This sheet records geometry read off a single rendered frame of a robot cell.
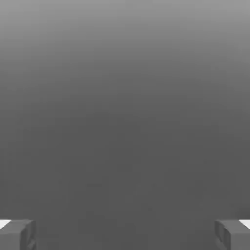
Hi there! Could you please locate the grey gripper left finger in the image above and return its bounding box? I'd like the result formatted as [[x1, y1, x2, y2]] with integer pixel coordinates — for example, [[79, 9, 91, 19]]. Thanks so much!
[[0, 219, 37, 250]]

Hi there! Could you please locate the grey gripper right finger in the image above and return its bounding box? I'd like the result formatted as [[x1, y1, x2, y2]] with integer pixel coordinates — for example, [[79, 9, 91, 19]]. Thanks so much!
[[214, 219, 250, 250]]

